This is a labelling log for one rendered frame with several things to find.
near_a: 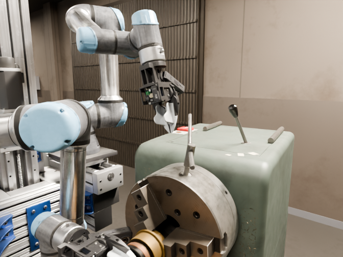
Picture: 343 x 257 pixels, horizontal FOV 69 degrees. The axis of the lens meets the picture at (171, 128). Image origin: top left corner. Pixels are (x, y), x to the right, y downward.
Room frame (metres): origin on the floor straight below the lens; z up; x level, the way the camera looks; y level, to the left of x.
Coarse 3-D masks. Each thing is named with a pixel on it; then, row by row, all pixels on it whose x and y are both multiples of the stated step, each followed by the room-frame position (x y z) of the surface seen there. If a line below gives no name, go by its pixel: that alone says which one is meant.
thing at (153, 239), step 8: (144, 232) 0.55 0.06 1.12; (152, 232) 0.54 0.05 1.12; (136, 240) 0.52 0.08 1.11; (144, 240) 0.52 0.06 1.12; (152, 240) 0.52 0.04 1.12; (160, 240) 0.53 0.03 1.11; (136, 248) 0.49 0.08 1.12; (144, 248) 0.50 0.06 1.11; (152, 248) 0.50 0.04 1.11; (160, 248) 0.52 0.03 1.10; (136, 256) 0.53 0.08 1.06; (144, 256) 0.48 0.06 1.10; (152, 256) 0.50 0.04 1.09; (160, 256) 0.51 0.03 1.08
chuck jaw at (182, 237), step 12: (180, 228) 0.59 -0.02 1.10; (168, 240) 0.54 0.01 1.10; (180, 240) 0.54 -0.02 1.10; (192, 240) 0.54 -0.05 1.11; (204, 240) 0.53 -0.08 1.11; (216, 240) 0.54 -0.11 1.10; (168, 252) 0.52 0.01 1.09; (180, 252) 0.53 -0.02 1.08; (192, 252) 0.53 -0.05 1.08; (204, 252) 0.51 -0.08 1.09
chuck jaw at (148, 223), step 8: (144, 184) 0.66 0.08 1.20; (136, 192) 0.62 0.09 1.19; (144, 192) 0.62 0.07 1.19; (152, 192) 0.64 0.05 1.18; (136, 200) 0.62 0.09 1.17; (144, 200) 0.61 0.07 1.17; (152, 200) 0.62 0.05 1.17; (144, 208) 0.59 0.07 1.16; (152, 208) 0.60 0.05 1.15; (160, 208) 0.62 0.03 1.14; (136, 216) 0.60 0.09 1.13; (144, 216) 0.58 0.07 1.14; (152, 216) 0.59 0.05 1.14; (160, 216) 0.61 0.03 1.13; (136, 224) 0.57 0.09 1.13; (144, 224) 0.56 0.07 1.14; (152, 224) 0.57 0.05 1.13
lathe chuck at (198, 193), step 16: (160, 176) 0.63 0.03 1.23; (176, 176) 0.61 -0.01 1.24; (192, 176) 0.63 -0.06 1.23; (160, 192) 0.63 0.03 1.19; (176, 192) 0.60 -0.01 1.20; (192, 192) 0.58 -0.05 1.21; (208, 192) 0.59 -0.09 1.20; (128, 208) 0.69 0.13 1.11; (176, 208) 0.60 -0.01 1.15; (192, 208) 0.58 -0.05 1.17; (208, 208) 0.55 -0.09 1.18; (224, 208) 0.59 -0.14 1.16; (128, 224) 0.69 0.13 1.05; (160, 224) 0.66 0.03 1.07; (176, 224) 0.71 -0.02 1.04; (192, 224) 0.58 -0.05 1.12; (208, 224) 0.55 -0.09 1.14; (224, 224) 0.56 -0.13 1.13; (192, 256) 0.58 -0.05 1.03; (224, 256) 0.55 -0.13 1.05
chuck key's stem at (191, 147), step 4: (188, 144) 0.63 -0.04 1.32; (192, 144) 0.63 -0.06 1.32; (188, 148) 0.62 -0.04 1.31; (192, 148) 0.62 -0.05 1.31; (184, 160) 0.64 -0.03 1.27; (188, 160) 0.62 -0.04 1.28; (184, 164) 0.63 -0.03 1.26; (188, 164) 0.62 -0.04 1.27; (184, 168) 0.64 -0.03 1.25; (188, 168) 0.63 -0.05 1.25; (184, 172) 0.63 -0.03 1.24; (188, 172) 0.63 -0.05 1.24
